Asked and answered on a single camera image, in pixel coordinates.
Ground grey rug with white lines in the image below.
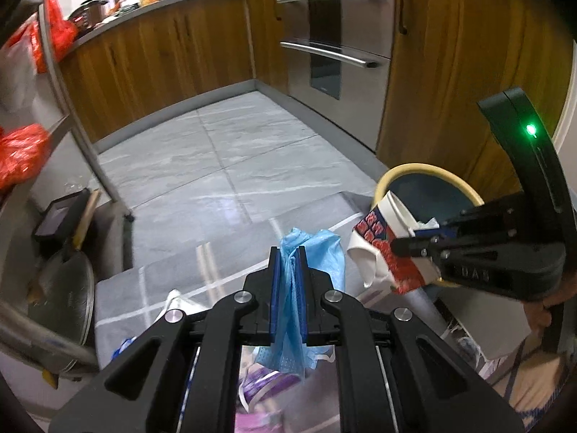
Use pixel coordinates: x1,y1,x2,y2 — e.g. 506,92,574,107
92,192,393,433

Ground steel built-in oven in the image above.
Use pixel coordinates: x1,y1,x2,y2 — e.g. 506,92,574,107
275,0,395,152

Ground orange plastic bag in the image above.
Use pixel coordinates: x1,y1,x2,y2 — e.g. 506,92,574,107
18,0,77,73
0,124,50,192

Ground white tissue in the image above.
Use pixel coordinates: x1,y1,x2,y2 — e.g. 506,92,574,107
155,289,208,325

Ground tall wooden cabinet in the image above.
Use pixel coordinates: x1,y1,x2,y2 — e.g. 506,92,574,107
376,0,577,199

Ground blue wet wipes pack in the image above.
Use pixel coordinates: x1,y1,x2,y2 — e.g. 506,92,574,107
110,336,140,362

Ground person's right hand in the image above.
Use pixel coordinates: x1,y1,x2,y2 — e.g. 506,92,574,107
523,301,551,331

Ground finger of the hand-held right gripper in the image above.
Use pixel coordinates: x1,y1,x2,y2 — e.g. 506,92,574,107
415,192,537,237
390,230,564,260

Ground pink packet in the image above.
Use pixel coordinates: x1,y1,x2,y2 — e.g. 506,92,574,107
234,361,343,433

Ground yellow rimmed teal bin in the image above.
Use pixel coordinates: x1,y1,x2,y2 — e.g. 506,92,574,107
373,162,486,307

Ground steel shelf rack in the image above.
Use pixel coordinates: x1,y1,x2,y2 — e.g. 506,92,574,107
0,0,136,389

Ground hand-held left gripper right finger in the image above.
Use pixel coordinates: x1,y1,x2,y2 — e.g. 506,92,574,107
298,248,526,433

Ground blue face mask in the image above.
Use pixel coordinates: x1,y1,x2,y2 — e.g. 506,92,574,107
253,227,347,380

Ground grey pan with wooden handle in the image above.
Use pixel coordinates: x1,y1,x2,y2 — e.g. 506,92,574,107
26,188,102,348

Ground person's right forearm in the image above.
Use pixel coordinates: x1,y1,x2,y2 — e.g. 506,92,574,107
496,352,571,416

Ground red white paper bowl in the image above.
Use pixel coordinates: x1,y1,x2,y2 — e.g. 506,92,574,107
345,189,440,296

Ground black box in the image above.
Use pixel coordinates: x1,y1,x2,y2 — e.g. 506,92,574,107
32,188,91,253

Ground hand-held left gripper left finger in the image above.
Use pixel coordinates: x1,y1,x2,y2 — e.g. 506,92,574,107
49,247,282,433

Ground white plastic bag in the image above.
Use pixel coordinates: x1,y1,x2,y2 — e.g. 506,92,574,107
0,36,37,113

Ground wooden kitchen cabinet run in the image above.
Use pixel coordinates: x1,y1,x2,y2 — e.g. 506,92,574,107
58,0,289,145

